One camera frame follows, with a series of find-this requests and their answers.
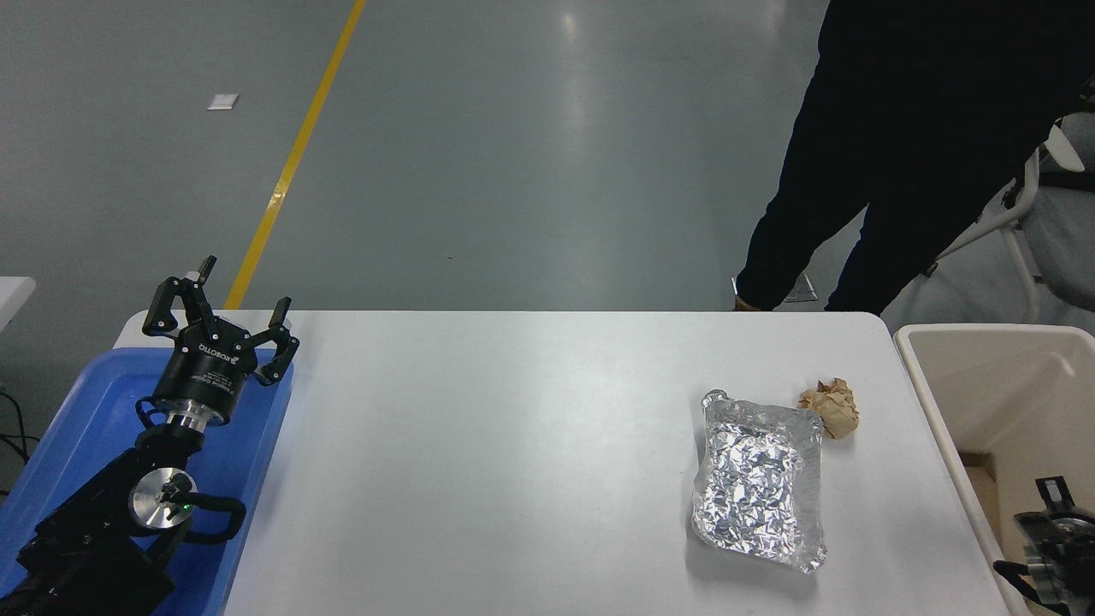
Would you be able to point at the person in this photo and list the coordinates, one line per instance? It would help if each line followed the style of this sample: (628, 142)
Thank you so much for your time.
(898, 128)

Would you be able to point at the large pale plastic bin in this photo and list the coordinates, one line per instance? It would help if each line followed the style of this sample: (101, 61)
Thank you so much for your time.
(984, 385)

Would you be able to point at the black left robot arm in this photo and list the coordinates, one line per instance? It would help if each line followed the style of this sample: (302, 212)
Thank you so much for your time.
(94, 530)

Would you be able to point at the silver foil plate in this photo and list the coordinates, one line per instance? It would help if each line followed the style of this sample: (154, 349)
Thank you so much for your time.
(753, 488)

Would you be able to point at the white frame grey chair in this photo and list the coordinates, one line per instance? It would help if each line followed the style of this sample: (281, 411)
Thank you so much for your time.
(1069, 231)

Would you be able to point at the brown cardboard piece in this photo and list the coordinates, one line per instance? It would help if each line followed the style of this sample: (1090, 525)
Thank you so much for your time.
(982, 479)

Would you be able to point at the crumpled tan paper ball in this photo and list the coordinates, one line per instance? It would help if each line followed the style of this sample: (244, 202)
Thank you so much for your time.
(831, 409)

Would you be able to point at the white side table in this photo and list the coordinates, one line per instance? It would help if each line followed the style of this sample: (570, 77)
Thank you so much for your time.
(13, 295)

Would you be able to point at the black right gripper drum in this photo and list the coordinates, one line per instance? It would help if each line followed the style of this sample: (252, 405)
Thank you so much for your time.
(1061, 535)

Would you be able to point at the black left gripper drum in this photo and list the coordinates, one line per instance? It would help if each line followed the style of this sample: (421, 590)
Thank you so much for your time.
(205, 368)

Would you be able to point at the blue plastic tray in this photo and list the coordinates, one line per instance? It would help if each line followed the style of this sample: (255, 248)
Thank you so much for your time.
(94, 402)

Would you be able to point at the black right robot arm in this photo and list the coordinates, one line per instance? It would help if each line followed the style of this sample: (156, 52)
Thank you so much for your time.
(1069, 590)

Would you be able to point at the small white paper sheet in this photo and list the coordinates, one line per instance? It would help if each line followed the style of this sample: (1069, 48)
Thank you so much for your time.
(223, 101)

